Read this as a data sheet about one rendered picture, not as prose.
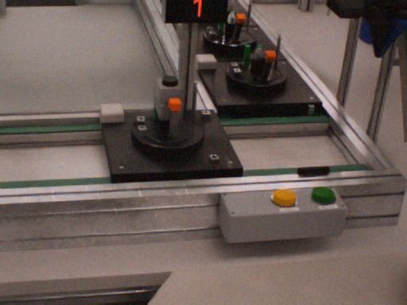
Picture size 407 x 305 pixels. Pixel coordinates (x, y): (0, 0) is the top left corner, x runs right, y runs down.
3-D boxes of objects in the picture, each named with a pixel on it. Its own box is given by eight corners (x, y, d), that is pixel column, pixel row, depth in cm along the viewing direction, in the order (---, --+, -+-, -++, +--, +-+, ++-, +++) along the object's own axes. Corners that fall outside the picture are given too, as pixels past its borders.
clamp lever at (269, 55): (269, 81, 154) (277, 56, 148) (260, 81, 153) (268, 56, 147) (265, 69, 156) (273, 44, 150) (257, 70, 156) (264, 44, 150)
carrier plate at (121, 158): (242, 177, 127) (244, 167, 125) (111, 183, 122) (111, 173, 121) (213, 117, 147) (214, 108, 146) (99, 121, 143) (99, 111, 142)
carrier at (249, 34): (286, 67, 174) (292, 19, 168) (193, 68, 170) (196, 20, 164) (259, 33, 195) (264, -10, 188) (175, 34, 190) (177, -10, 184)
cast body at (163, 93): (183, 120, 129) (185, 85, 126) (160, 121, 128) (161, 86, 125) (174, 100, 136) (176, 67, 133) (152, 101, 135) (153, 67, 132)
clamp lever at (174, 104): (179, 140, 127) (181, 102, 124) (168, 140, 127) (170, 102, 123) (176, 131, 130) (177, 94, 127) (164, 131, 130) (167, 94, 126)
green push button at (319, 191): (336, 207, 119) (338, 197, 118) (314, 208, 118) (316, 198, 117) (327, 194, 122) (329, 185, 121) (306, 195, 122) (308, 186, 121)
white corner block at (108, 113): (124, 130, 140) (124, 113, 138) (101, 132, 139) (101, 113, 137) (121, 120, 144) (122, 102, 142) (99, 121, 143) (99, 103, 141)
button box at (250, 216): (342, 236, 120) (348, 206, 117) (226, 245, 117) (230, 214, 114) (327, 213, 126) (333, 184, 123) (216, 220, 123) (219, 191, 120)
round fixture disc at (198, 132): (211, 155, 129) (211, 145, 128) (136, 158, 127) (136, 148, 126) (195, 120, 141) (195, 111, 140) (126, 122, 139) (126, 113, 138)
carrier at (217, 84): (321, 110, 153) (330, 57, 147) (216, 113, 149) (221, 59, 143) (287, 67, 173) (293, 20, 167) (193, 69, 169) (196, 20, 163)
